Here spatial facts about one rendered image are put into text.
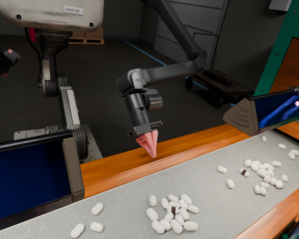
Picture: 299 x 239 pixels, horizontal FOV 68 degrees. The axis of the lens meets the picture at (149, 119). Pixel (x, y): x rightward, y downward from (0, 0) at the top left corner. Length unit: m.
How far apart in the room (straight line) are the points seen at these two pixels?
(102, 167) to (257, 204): 0.51
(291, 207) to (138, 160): 0.50
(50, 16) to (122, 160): 0.53
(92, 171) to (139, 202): 0.17
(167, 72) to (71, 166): 0.63
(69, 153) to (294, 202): 0.75
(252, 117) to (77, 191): 0.36
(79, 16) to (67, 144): 0.66
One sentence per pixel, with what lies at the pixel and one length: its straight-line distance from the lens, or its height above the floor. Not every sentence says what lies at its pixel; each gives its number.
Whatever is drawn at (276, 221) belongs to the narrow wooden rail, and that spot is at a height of 0.77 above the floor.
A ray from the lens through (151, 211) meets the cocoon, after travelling 0.64.
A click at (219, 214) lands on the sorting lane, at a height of 0.74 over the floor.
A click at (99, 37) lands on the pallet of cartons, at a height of 0.17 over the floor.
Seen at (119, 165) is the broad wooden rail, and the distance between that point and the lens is 0.75.
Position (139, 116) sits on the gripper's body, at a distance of 0.66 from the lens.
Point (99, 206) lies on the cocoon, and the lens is 0.64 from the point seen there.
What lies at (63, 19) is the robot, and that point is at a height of 1.15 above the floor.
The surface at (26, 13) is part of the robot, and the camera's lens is 0.86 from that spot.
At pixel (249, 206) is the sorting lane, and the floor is 0.74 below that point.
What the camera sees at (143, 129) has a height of 0.92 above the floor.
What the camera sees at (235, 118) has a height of 1.06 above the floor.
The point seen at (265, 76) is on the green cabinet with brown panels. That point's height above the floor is 1.00.
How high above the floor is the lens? 1.25
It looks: 28 degrees down
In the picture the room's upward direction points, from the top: 10 degrees clockwise
